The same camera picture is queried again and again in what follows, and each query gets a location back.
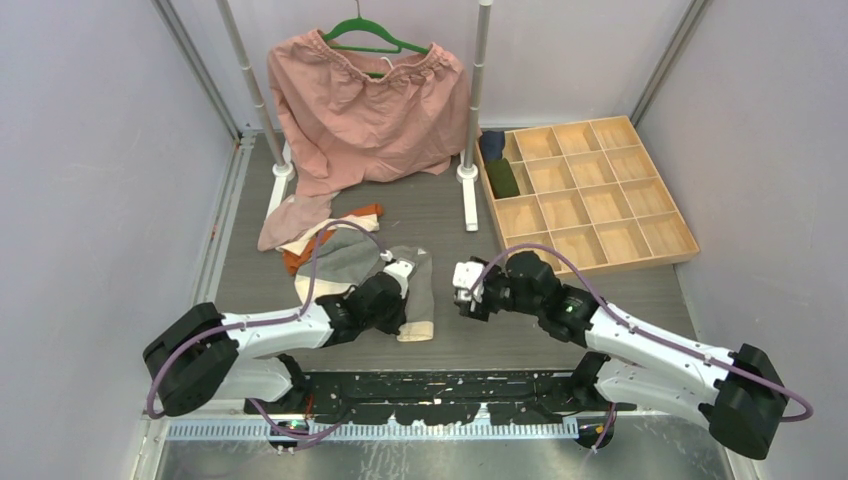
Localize green clothes hanger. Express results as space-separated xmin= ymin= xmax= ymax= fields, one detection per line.
xmin=322 ymin=0 xmax=433 ymax=79

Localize dark blue rolled garment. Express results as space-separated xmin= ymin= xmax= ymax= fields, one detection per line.
xmin=478 ymin=130 xmax=506 ymax=163

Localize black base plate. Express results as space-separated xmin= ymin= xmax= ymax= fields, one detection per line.
xmin=259 ymin=370 xmax=609 ymax=426

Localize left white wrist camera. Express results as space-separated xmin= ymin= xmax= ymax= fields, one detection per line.
xmin=379 ymin=250 xmax=416 ymax=298

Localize pink shorts on hanger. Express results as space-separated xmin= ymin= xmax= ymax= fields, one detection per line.
xmin=257 ymin=29 xmax=470 ymax=251

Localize dark green rolled garment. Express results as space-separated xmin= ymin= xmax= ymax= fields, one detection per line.
xmin=486 ymin=158 xmax=520 ymax=199

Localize orange underwear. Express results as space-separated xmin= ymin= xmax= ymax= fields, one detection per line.
xmin=278 ymin=203 xmax=384 ymax=276

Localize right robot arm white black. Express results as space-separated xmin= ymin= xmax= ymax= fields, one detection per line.
xmin=452 ymin=250 xmax=789 ymax=460

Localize wooden compartment tray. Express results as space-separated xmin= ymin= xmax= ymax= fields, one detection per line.
xmin=475 ymin=116 xmax=700 ymax=277

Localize grey underwear cream waistband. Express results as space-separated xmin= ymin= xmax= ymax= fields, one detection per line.
xmin=293 ymin=224 xmax=380 ymax=302
xmin=390 ymin=246 xmax=435 ymax=343

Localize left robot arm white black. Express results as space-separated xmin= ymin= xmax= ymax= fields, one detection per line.
xmin=142 ymin=270 xmax=409 ymax=419

